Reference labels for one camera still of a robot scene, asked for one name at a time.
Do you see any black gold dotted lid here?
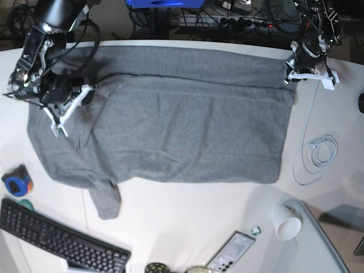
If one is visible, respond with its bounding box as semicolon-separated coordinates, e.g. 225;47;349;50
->
144;263;171;273

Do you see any round metal tin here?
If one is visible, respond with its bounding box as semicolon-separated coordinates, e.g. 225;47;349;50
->
185;266;212;273

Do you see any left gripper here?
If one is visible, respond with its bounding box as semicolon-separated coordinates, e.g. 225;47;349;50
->
286;39;327;75

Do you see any black power strip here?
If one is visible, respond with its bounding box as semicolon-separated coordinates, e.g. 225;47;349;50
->
218;17;275;31

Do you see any black computer keyboard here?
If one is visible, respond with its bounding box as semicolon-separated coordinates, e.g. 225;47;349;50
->
1;198;131;272

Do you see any smartphone with clear case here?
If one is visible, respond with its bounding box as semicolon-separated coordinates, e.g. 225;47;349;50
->
206;231;255;272

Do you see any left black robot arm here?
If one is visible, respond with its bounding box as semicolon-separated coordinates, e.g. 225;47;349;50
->
264;1;342;75

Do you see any blue black tape measure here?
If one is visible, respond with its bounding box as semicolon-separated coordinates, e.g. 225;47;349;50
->
1;164;33;197

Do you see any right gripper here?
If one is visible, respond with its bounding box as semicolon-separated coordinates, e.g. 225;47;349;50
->
39;73;94;107

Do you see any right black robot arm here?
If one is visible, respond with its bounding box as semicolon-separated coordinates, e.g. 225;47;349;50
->
5;1;101;109

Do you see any small green white packet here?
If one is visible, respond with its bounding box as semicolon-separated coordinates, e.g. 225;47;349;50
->
251;226;262;236

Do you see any white coiled cable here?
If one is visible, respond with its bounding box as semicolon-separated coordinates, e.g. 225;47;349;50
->
292;81;339;186

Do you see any green tape roll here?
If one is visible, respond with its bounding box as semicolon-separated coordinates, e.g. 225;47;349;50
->
19;199;34;212

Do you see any grey t-shirt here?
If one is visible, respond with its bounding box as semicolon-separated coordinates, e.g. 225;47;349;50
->
27;46;296;220

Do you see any white paper cup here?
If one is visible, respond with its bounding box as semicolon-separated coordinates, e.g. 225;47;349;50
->
271;205;302;241

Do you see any black round object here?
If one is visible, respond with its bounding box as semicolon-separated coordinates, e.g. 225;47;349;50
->
358;93;364;113

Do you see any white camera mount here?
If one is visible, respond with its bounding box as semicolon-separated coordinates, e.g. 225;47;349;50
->
283;71;340;90
41;84;98;138

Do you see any blue box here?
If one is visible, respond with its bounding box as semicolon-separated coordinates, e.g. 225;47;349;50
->
126;0;205;9

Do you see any grey laptop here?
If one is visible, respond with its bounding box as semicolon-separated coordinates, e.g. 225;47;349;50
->
277;199;363;272

